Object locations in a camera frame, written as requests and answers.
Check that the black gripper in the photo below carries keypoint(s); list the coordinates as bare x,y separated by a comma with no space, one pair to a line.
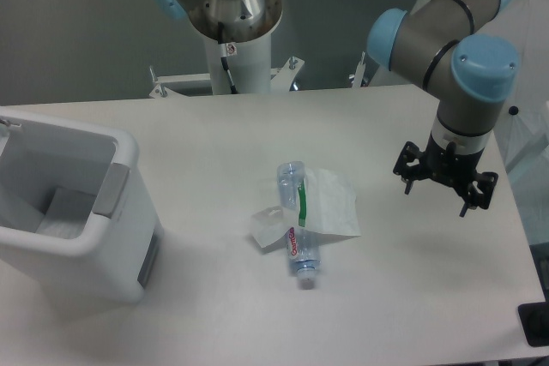
451,160

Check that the white paper bag green stripe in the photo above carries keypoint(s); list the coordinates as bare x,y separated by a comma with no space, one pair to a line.
330,202

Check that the clear plastic water bottle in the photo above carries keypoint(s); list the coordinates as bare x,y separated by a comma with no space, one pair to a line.
302,246

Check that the clear plastic packaging piece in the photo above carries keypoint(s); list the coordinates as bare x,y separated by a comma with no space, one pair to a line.
268,226

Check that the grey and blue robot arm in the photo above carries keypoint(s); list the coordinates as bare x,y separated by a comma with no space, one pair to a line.
438,48

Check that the white plastic trash can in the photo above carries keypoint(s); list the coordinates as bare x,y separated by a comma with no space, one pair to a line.
113,256

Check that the white Superior umbrella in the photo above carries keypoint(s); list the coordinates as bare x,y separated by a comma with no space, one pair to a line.
527,83

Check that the black device at table edge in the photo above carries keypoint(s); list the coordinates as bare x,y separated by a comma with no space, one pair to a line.
534,320

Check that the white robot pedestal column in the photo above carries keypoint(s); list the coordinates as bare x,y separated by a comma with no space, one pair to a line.
237,38

